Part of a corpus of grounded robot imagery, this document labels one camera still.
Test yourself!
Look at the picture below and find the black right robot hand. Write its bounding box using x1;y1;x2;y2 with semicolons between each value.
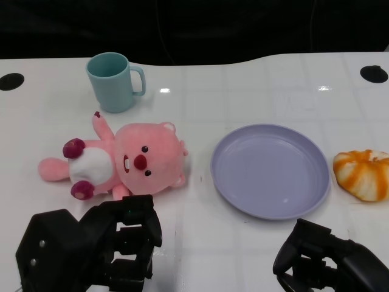
272;218;389;292

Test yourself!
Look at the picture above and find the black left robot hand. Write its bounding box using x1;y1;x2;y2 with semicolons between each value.
15;194;164;292

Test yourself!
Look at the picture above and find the pink plush beaver doll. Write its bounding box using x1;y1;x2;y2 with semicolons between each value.
38;111;190;201

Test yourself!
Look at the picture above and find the lavender plastic plate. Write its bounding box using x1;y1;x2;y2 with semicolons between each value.
210;123;331;220

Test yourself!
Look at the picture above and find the orange and white bread toy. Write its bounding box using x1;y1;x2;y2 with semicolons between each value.
333;149;389;202

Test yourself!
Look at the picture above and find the teal plastic mug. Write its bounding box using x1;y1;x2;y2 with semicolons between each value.
85;52;146;114

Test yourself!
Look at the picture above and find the black table cable grommet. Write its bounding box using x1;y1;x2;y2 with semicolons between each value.
0;72;25;91
359;64;389;83

